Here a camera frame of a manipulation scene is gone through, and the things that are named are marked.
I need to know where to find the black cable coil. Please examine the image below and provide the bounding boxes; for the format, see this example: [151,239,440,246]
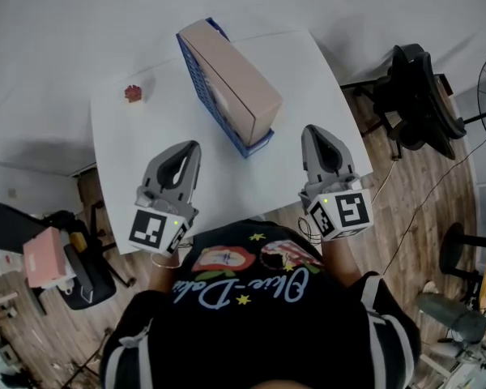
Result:
[297,216,323,247]

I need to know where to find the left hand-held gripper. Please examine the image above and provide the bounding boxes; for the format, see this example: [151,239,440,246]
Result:
[128,139,203,257]

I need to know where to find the thin black floor cable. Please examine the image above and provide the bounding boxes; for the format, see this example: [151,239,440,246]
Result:
[382,135,486,277]

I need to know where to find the grey cylinder device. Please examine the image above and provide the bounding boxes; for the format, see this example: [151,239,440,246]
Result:
[415,292,486,344]

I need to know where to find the blue plastic basket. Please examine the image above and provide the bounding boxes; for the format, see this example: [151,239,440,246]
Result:
[176,17,275,160]

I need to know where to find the person's left forearm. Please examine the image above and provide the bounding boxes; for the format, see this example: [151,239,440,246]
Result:
[147,253,181,295]

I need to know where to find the person's black printed shirt torso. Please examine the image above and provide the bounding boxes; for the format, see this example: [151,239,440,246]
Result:
[99,219,422,389]

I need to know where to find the black mesh office chair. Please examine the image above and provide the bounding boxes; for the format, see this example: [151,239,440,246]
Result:
[0,203,137,318]

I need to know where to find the thin gold bracelet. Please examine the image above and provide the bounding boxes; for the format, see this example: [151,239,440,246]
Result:
[151,254,180,269]

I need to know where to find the pink flat box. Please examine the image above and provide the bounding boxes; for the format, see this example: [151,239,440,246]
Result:
[23,228,75,289]

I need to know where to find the person's right forearm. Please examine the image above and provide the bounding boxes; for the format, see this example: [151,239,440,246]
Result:
[319,237,365,289]

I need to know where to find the white table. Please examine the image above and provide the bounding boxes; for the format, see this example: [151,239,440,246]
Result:
[89,28,374,255]

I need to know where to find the black curved-back office chair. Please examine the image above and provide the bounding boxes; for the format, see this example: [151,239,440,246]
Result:
[339,43,469,161]

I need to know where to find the beige cardboard box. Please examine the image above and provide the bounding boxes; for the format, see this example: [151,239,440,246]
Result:
[179,19,284,147]

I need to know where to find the black pedestal base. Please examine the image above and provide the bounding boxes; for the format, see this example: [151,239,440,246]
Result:
[439,221,486,287]

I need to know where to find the small red ornament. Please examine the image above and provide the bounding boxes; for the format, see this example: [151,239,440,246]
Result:
[123,83,145,104]

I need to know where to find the yellow black object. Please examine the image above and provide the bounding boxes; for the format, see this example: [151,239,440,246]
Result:
[68,231,88,253]

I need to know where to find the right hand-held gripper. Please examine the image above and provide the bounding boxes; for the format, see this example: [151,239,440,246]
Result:
[298,124,374,242]

